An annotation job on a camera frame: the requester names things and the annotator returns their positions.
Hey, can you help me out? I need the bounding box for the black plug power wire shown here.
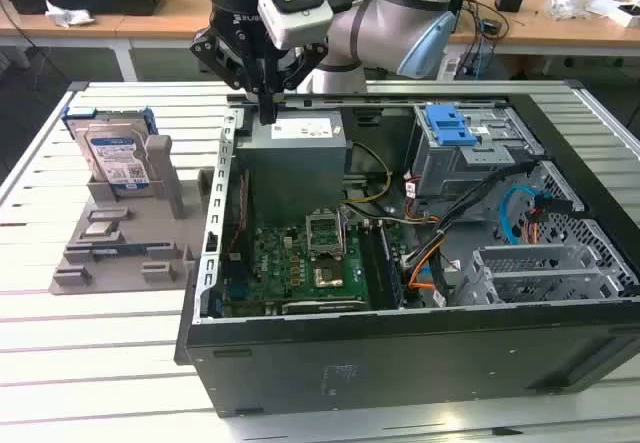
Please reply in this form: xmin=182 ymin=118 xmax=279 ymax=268
xmin=522 ymin=193 xmax=586 ymax=244

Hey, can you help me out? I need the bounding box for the open white box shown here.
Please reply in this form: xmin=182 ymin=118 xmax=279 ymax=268
xmin=589 ymin=0 xmax=640 ymax=28

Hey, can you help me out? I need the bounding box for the grey power supply unit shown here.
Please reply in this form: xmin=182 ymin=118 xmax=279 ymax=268
xmin=233 ymin=110 xmax=350 ymax=229

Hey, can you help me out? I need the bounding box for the wooden desk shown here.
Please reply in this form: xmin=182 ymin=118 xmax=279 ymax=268
xmin=0 ymin=0 xmax=640 ymax=82

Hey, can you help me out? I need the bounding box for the black open PC case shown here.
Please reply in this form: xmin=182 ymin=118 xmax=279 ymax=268
xmin=172 ymin=78 xmax=640 ymax=419

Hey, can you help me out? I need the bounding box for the orange wire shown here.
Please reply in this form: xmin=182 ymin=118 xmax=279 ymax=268
xmin=407 ymin=257 xmax=451 ymax=293

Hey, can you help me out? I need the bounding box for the black wire bundle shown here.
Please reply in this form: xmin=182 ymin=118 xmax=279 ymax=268
xmin=399 ymin=160 xmax=541 ymax=274

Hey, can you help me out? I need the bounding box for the blue data wire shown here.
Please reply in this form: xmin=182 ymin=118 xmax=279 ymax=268
xmin=499 ymin=185 xmax=551 ymax=247

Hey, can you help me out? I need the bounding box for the crumpled white paper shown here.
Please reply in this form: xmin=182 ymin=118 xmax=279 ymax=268
xmin=43 ymin=0 xmax=96 ymax=29

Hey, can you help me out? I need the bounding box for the black graphics card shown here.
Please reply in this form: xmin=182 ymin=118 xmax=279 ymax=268
xmin=279 ymin=296 xmax=370 ymax=317

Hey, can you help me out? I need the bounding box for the perforated metal disk bay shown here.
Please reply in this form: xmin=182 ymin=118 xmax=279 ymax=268
xmin=457 ymin=242 xmax=626 ymax=307

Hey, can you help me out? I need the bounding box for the blue disk carrier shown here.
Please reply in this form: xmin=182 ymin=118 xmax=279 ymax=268
xmin=424 ymin=105 xmax=485 ymax=149

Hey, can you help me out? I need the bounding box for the metal socket cover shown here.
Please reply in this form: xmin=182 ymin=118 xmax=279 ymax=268
xmin=304 ymin=207 xmax=349 ymax=260

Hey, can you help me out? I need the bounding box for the silver CPU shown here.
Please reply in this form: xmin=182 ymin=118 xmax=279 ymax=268
xmin=84 ymin=222 xmax=119 ymax=239

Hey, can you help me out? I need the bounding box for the CPU socket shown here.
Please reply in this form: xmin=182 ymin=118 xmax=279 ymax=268
xmin=312 ymin=260 xmax=347 ymax=290

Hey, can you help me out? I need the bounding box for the green RAM stick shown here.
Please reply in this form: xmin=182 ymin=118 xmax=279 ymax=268
xmin=89 ymin=242 xmax=151 ymax=257
xmin=378 ymin=225 xmax=405 ymax=310

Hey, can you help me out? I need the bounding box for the yellow and black wire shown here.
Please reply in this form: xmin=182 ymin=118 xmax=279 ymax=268
xmin=344 ymin=140 xmax=394 ymax=212

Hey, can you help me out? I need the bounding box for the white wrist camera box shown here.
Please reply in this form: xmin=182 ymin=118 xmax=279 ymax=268
xmin=257 ymin=0 xmax=335 ymax=50

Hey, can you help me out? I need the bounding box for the green motherboard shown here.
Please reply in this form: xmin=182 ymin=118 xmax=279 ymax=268
xmin=222 ymin=212 xmax=406 ymax=317

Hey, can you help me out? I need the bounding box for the hard disk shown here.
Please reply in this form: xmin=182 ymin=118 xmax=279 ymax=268
xmin=60 ymin=106 xmax=159 ymax=195

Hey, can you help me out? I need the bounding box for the metal disk bay cage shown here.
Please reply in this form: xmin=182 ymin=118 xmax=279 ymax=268
xmin=407 ymin=104 xmax=546 ymax=212

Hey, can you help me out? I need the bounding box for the clear plastic bag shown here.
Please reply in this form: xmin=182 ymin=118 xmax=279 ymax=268
xmin=544 ymin=0 xmax=601 ymax=20

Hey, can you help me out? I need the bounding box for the grey parts rack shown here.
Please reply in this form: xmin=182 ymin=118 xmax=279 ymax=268
xmin=48 ymin=132 xmax=216 ymax=297

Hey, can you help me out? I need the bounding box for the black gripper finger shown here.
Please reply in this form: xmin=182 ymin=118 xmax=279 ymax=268
xmin=268 ymin=41 xmax=330 ymax=125
xmin=189 ymin=28 xmax=270 ymax=125

